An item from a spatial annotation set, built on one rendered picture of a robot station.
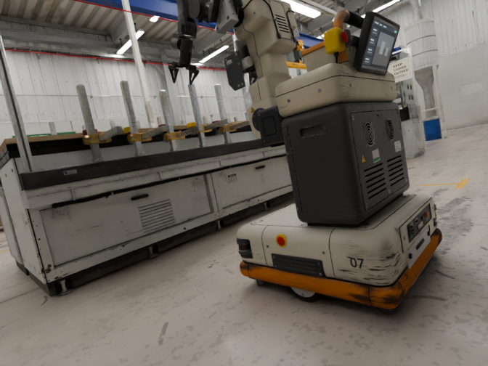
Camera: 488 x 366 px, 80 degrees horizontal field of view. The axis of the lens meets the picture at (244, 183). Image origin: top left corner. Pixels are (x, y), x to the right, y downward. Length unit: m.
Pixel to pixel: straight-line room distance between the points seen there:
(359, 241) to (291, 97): 0.52
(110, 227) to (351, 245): 1.55
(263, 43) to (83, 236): 1.50
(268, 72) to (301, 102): 0.39
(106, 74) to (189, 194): 8.10
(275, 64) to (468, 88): 10.64
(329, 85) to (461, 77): 10.94
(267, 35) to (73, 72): 8.78
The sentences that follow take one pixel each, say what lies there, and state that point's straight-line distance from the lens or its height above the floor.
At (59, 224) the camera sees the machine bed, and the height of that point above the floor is 0.40.
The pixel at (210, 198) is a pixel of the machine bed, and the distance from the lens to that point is 2.46.
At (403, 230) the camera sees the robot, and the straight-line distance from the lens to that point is 1.07.
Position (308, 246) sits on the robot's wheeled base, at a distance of 1.07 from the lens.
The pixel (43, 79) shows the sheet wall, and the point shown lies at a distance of 9.63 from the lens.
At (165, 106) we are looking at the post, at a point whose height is 1.00.
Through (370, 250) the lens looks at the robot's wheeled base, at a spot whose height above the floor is 0.24.
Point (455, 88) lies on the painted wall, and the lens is 11.86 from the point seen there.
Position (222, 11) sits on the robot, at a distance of 1.36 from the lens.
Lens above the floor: 0.58
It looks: 5 degrees down
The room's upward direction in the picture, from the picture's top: 11 degrees counter-clockwise
